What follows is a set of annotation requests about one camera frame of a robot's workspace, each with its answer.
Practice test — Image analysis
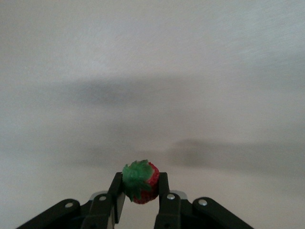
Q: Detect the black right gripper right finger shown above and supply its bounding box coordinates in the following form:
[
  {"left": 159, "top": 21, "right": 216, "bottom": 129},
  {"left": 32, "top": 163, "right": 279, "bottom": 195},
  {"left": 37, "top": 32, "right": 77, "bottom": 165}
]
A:
[{"left": 153, "top": 171, "right": 254, "bottom": 229}]

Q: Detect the large table cover cloth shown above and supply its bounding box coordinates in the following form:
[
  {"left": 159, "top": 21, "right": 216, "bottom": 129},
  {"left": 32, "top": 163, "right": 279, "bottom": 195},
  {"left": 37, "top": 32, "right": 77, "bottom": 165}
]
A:
[{"left": 0, "top": 0, "right": 305, "bottom": 229}]

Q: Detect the red strawberry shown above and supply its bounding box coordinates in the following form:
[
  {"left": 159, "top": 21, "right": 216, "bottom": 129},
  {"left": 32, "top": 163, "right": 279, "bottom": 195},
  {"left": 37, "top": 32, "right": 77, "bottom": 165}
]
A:
[{"left": 122, "top": 159, "right": 160, "bottom": 205}]

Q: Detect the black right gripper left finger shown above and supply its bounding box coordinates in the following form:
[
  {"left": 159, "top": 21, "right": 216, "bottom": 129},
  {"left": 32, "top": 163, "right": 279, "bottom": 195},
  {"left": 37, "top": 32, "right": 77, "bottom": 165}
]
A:
[{"left": 16, "top": 171, "right": 126, "bottom": 229}]

